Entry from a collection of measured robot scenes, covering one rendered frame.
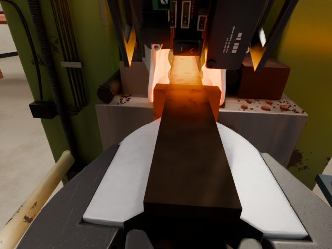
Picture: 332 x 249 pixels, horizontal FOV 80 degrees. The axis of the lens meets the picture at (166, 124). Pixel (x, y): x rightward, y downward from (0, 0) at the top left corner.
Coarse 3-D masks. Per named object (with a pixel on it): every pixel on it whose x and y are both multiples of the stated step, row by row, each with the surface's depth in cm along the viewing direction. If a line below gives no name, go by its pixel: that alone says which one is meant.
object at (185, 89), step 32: (192, 64) 23; (160, 96) 14; (192, 96) 13; (160, 128) 9; (192, 128) 9; (160, 160) 7; (192, 160) 7; (224, 160) 7; (160, 192) 6; (192, 192) 6; (224, 192) 6; (192, 224) 6
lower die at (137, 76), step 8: (136, 56) 42; (200, 56) 37; (120, 64) 38; (136, 64) 38; (144, 64) 38; (200, 64) 37; (120, 72) 39; (128, 72) 39; (136, 72) 39; (144, 72) 39; (128, 80) 40; (136, 80) 40; (144, 80) 40; (128, 88) 41; (136, 88) 41; (144, 88) 41
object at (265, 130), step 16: (144, 96) 40; (112, 112) 37; (128, 112) 37; (144, 112) 37; (224, 112) 35; (240, 112) 35; (256, 112) 35; (272, 112) 35; (288, 112) 35; (304, 112) 35; (112, 128) 39; (128, 128) 39; (240, 128) 37; (256, 128) 37; (272, 128) 36; (288, 128) 36; (256, 144) 38; (272, 144) 38; (288, 144) 38; (288, 160) 40
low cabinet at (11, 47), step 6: (0, 24) 431; (6, 24) 440; (0, 30) 434; (6, 30) 443; (0, 36) 437; (6, 36) 446; (0, 42) 440; (6, 42) 449; (12, 42) 459; (0, 48) 443; (6, 48) 452; (12, 48) 462; (0, 54) 448; (6, 54) 457; (12, 54) 467
